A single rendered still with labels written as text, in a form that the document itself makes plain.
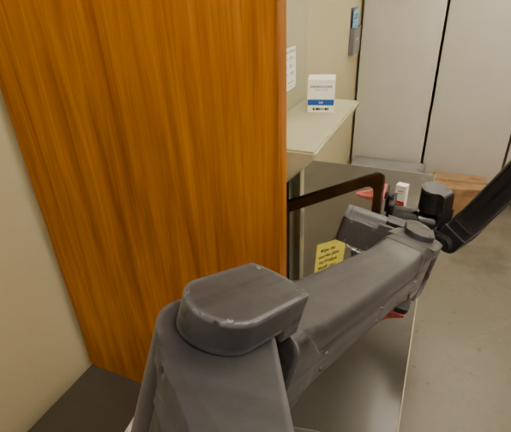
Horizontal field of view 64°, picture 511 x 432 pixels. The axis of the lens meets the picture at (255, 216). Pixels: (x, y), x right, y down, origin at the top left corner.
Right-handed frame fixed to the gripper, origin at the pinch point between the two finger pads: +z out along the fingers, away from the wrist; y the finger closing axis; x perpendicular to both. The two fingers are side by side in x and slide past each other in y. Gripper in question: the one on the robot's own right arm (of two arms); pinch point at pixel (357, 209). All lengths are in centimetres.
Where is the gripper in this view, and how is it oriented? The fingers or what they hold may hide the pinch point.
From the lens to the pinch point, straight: 109.5
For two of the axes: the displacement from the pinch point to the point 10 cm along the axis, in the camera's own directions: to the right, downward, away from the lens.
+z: -9.2, -1.8, 3.6
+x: -4.0, 5.2, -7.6
